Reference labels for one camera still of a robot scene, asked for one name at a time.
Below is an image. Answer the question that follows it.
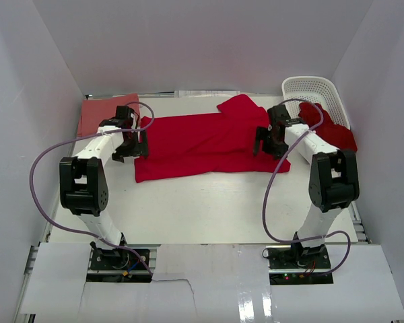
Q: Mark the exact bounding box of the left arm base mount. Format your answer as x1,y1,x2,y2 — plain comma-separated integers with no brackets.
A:
86,250,152,283

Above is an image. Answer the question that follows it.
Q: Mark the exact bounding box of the white plastic perforated basket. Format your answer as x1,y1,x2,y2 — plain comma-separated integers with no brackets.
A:
281,76,351,130

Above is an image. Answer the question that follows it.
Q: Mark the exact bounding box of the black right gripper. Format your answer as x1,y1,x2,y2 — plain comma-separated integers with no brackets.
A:
253,127,290,161

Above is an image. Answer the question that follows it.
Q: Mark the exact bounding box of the dark red crumpled t shirt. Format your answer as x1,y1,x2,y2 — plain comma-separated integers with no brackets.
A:
298,102,358,152

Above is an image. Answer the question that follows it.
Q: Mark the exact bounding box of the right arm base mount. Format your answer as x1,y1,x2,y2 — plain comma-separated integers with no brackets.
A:
261,246,334,286

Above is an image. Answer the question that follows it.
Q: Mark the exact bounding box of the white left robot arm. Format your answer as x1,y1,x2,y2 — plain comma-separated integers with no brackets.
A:
59,122,149,268

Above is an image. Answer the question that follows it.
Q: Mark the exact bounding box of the folded salmon pink t shirt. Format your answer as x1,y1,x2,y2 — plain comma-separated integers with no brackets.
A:
77,94,139,137

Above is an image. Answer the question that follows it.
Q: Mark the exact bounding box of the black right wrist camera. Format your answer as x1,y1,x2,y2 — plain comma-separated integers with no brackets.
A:
267,104,290,127

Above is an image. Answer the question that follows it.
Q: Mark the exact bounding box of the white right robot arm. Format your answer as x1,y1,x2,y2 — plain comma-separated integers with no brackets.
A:
253,119,360,268

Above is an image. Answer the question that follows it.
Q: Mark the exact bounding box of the bright red t shirt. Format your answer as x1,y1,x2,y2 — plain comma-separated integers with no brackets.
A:
134,94,291,183

